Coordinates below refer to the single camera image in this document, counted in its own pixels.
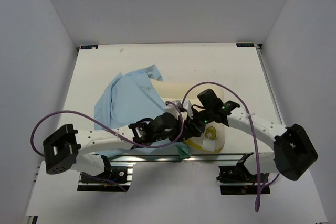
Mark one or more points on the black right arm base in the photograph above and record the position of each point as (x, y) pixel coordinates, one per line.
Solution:
(236, 179)

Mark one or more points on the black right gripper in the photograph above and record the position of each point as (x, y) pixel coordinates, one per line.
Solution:
(190, 125)

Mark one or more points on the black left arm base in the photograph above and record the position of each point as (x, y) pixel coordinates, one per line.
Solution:
(114, 178)

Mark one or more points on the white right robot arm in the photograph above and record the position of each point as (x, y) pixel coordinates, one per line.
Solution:
(293, 151)

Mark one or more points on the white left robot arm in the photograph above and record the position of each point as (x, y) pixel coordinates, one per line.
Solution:
(71, 149)

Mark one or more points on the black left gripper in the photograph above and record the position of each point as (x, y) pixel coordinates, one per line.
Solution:
(178, 124)

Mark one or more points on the blue sticker corner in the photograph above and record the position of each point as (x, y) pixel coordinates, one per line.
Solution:
(89, 47)
(245, 44)

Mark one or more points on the cream quilted pillow yellow edge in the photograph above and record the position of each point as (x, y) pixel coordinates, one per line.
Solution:
(213, 139)

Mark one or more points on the blue sticker left corner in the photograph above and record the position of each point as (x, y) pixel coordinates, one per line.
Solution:
(89, 47)

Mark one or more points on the blue sticker right corner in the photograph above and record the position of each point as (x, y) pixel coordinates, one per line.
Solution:
(245, 44)

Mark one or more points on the light blue pillowcase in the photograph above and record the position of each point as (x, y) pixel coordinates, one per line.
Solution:
(129, 98)

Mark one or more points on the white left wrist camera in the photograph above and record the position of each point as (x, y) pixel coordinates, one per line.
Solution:
(172, 106)

